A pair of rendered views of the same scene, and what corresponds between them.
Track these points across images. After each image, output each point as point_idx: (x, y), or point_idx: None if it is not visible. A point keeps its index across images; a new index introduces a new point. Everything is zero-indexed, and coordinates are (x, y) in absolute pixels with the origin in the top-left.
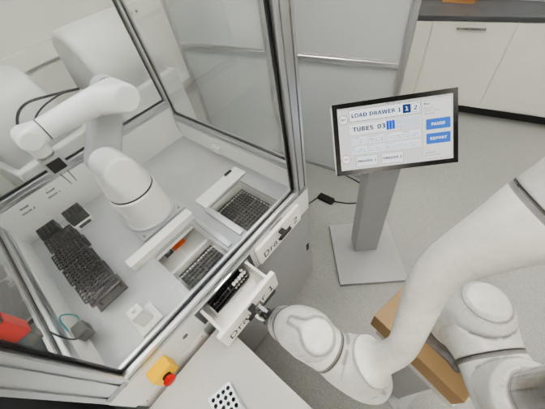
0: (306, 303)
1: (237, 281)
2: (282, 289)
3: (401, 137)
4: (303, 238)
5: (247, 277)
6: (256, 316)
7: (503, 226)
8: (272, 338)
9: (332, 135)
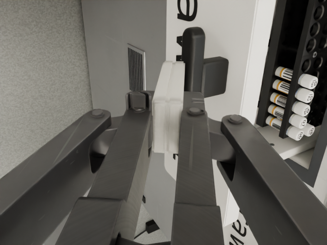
0: (65, 93)
1: (301, 96)
2: (119, 96)
3: None
4: (161, 214)
5: (263, 122)
6: (182, 73)
7: None
8: (67, 2)
9: None
